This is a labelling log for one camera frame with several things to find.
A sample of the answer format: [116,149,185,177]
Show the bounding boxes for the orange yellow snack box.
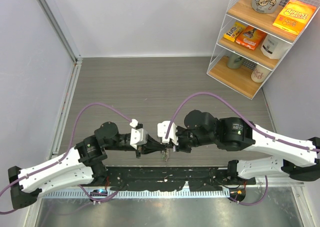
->
[272,0,316,36]

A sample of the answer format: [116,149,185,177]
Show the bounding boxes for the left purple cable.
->
[0,101,135,215]

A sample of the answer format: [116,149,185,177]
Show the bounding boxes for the cream cup red writing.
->
[251,64,271,83]

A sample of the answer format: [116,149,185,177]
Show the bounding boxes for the aluminium frame rail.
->
[29,0,83,64]

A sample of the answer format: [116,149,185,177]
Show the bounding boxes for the white wire wooden shelf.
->
[206,0,320,99]

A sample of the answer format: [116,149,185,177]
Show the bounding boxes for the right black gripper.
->
[165,125,217,153]

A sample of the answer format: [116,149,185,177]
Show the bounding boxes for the silver keys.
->
[161,149,171,162]

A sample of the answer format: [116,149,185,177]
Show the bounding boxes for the white slotted cable duct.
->
[43,187,230,199]

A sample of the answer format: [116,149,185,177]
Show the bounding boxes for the orange snack packet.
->
[235,26,267,51]

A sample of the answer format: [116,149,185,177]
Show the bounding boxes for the white labelled pouch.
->
[260,34,291,60]

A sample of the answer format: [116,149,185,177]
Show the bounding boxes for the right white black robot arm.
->
[165,110,320,184]

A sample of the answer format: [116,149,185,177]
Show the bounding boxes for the purple cable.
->
[0,101,135,215]
[166,91,320,207]

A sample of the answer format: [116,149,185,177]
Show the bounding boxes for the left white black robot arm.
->
[8,122,167,210]

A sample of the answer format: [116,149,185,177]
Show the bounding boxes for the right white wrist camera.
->
[157,120,178,146]

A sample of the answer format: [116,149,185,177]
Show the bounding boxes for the yellow candy packet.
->
[223,21,246,42]

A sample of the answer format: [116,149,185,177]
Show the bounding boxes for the grey green cup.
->
[226,53,244,69]

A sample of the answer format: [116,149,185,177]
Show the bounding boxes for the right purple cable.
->
[166,91,320,207]

